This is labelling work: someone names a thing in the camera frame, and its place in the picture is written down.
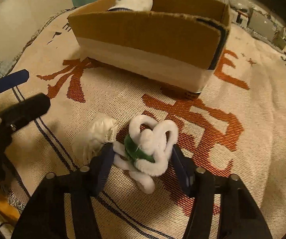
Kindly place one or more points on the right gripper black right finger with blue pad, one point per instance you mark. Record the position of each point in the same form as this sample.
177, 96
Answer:
240, 216

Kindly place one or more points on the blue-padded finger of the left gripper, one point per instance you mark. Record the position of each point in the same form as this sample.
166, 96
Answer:
13, 80

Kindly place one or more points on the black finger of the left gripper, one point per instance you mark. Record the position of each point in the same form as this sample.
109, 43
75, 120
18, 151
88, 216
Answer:
21, 114

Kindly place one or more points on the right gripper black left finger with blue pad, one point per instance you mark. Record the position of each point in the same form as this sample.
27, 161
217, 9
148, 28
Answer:
44, 214

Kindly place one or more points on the white pipe-cleaner flower toy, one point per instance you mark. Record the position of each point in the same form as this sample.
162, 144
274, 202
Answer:
146, 150

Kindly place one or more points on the white sock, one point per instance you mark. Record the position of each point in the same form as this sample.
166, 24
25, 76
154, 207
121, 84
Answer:
132, 5

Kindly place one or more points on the small white folded cloth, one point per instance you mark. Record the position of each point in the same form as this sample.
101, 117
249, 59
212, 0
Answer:
89, 142

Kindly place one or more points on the cream woven lettered blanket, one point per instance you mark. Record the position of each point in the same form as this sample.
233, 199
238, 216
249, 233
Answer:
237, 124

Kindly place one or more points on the brown cardboard box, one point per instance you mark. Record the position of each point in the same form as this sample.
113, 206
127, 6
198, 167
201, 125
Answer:
178, 42

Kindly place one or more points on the grey mini fridge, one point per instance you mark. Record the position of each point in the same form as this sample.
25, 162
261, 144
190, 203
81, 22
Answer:
262, 25

